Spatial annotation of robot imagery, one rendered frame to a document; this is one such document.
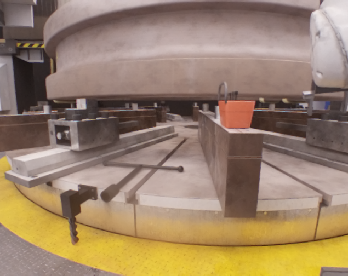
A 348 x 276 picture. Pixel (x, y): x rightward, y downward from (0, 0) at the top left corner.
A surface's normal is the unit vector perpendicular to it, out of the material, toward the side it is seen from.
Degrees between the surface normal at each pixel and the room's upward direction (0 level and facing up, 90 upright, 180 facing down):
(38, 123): 90
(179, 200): 90
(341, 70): 129
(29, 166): 71
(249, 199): 90
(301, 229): 90
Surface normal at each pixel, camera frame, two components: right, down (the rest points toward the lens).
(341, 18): -0.54, -0.34
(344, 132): -0.95, 0.06
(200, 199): -0.11, 0.18
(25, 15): 0.32, 0.17
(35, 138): 0.66, 0.13
